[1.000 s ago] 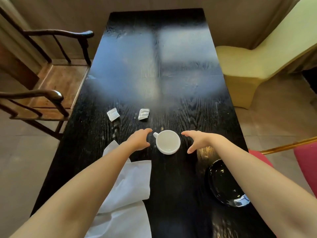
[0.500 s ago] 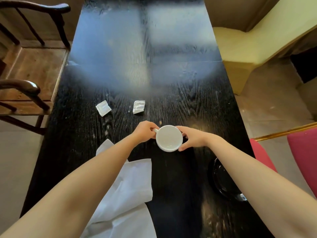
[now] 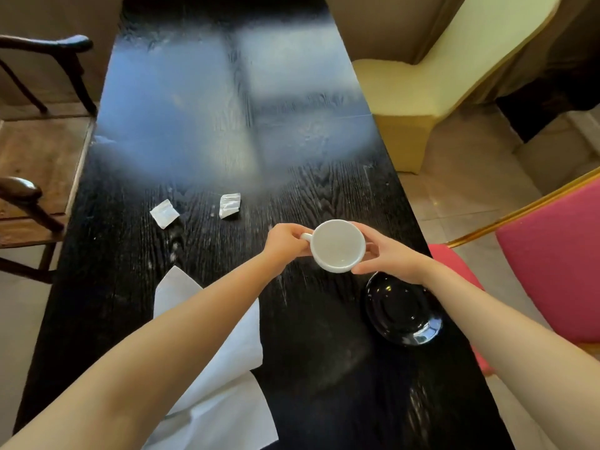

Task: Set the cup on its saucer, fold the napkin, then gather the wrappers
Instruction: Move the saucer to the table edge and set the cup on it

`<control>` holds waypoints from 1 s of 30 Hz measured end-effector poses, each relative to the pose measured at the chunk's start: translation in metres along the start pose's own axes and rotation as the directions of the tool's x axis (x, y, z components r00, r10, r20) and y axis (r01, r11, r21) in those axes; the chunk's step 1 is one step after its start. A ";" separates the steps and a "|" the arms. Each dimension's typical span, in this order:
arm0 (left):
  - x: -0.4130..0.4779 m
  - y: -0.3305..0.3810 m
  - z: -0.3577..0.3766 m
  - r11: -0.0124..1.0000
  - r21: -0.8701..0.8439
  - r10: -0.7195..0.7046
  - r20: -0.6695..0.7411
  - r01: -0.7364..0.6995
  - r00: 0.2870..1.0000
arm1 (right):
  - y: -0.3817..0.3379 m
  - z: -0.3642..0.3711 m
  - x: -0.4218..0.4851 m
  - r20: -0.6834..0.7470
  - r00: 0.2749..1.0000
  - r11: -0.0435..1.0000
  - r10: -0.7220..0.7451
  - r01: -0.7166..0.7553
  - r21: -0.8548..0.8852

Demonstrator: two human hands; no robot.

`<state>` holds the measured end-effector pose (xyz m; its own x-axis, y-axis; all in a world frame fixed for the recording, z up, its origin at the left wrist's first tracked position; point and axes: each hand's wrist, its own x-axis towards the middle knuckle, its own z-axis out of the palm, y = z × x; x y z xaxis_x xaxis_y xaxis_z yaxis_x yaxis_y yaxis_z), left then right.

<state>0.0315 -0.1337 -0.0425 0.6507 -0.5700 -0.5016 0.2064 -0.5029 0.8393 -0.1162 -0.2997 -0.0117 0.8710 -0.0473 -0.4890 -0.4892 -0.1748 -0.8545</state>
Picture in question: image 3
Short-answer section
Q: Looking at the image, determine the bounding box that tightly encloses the person's left forearm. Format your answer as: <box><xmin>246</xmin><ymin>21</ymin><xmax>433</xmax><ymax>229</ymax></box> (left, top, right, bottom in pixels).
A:
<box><xmin>0</xmin><ymin>257</ymin><xmax>278</xmax><ymax>450</ymax></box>

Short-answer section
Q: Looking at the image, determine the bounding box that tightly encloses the yellow covered chair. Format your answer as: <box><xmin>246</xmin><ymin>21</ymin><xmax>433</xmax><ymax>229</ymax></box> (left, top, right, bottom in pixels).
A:
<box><xmin>351</xmin><ymin>0</ymin><xmax>563</xmax><ymax>175</ymax></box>

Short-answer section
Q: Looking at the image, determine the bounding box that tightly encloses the pink chair with gold frame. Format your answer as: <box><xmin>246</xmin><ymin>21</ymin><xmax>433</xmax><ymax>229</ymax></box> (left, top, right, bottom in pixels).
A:
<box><xmin>427</xmin><ymin>166</ymin><xmax>600</xmax><ymax>376</ymax></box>

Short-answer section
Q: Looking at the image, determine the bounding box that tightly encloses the white sachet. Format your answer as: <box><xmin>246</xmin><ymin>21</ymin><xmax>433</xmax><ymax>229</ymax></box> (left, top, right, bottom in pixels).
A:
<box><xmin>219</xmin><ymin>192</ymin><xmax>242</xmax><ymax>219</ymax></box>
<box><xmin>149</xmin><ymin>199</ymin><xmax>181</xmax><ymax>230</ymax></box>

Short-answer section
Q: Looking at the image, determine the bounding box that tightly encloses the person's right forearm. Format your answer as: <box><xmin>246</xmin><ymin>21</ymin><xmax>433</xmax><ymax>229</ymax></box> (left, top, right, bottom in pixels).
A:
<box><xmin>421</xmin><ymin>262</ymin><xmax>600</xmax><ymax>450</ymax></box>

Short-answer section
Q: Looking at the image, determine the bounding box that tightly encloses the white cup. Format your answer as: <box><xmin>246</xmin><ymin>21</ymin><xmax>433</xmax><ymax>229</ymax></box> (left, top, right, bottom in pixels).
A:
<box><xmin>299</xmin><ymin>219</ymin><xmax>367</xmax><ymax>274</ymax></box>

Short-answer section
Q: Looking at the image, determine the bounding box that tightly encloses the dark wooden armchair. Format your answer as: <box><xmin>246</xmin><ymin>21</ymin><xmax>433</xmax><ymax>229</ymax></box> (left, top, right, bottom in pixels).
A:
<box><xmin>0</xmin><ymin>34</ymin><xmax>99</xmax><ymax>284</ymax></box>

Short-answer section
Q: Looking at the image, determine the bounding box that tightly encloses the black saucer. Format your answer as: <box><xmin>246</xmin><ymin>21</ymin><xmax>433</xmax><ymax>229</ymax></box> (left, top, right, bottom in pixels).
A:
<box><xmin>365</xmin><ymin>271</ymin><xmax>444</xmax><ymax>347</ymax></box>

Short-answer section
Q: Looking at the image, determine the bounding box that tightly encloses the black wooden table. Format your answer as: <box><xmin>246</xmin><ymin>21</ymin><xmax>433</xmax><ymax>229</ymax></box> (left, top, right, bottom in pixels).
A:
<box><xmin>12</xmin><ymin>0</ymin><xmax>516</xmax><ymax>450</ymax></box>

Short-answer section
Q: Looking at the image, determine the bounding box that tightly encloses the person's right hand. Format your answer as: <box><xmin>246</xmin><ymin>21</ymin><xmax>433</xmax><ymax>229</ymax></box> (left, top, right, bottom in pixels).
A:
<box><xmin>350</xmin><ymin>222</ymin><xmax>434</xmax><ymax>286</ymax></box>

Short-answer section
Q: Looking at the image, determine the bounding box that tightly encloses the person's left hand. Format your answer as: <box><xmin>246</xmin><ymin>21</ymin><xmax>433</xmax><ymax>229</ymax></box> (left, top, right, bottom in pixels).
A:
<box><xmin>261</xmin><ymin>223</ymin><xmax>314</xmax><ymax>277</ymax></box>

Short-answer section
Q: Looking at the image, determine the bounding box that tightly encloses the white cloth napkin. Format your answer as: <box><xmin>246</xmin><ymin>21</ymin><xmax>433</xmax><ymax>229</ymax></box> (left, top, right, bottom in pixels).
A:
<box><xmin>142</xmin><ymin>266</ymin><xmax>279</xmax><ymax>450</ymax></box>

